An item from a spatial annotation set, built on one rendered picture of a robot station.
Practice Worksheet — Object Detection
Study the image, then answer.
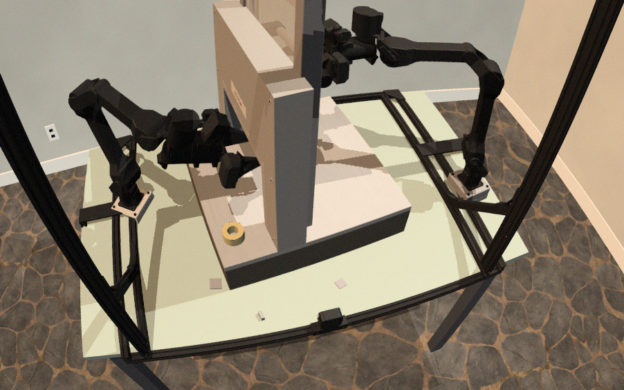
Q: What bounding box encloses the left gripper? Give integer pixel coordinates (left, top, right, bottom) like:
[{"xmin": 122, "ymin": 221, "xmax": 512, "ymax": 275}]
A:
[{"xmin": 190, "ymin": 127, "xmax": 260, "ymax": 189}]

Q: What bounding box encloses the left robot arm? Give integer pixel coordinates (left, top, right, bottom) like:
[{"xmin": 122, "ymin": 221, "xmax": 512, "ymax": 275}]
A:
[{"xmin": 68, "ymin": 78, "xmax": 230, "ymax": 211}]

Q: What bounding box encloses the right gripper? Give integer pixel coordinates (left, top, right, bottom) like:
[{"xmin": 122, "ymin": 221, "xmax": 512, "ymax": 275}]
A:
[{"xmin": 322, "ymin": 38, "xmax": 358, "ymax": 84}]

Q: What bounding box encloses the tan masking tape roll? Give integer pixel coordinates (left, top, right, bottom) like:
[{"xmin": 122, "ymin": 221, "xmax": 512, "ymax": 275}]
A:
[{"xmin": 222, "ymin": 222, "xmax": 245, "ymax": 246}]

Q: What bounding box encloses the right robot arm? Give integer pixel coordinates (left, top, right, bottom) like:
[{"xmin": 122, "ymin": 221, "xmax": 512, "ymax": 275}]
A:
[{"xmin": 324, "ymin": 6, "xmax": 504, "ymax": 192}]

